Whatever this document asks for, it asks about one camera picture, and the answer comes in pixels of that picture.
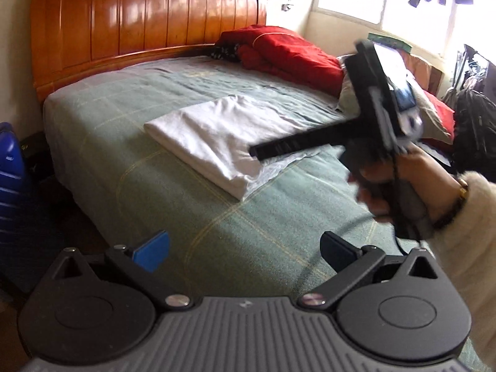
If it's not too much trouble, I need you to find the white t-shirt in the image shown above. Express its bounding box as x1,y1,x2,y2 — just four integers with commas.
143,95,345,202

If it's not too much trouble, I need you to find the grey-green pillow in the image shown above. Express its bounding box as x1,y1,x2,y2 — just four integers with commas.
337,54,454,144

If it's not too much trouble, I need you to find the green board on windowsill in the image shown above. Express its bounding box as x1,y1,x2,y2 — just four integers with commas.
368,33,411,53

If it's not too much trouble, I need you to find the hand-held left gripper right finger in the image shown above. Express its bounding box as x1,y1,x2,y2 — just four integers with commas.
297,230,439,312

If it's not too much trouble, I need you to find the wrist watch dark strap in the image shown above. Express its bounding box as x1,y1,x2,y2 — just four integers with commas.
434,178,469,229

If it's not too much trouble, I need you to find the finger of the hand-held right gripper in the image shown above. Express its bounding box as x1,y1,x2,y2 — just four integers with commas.
250,122,345,161

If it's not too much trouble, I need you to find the black patterned cloth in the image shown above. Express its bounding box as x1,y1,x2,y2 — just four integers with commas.
211,44,241,63

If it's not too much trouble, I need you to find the cardboard box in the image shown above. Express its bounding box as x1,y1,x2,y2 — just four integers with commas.
405,52,442,95

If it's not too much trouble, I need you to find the wooden headboard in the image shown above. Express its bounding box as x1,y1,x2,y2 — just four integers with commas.
31,0,268,103

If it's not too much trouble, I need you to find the red cushion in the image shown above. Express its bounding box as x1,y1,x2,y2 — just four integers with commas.
422,90,456,140

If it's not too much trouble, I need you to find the red folded blanket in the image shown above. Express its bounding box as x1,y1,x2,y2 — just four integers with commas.
215,24,345,97

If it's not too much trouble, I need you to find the green checked bed blanket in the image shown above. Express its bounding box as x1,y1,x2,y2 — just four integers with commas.
42,56,431,299

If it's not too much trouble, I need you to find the person's right hand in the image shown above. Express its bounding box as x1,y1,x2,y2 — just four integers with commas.
347,149,464,225

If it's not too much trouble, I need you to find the black backpack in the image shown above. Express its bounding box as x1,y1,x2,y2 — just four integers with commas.
451,89,496,171

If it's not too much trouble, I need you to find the blue suitcase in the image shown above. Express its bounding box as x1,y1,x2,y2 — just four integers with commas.
0,122,28,295

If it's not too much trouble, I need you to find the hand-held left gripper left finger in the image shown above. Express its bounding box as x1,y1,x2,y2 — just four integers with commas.
50,230,194,311

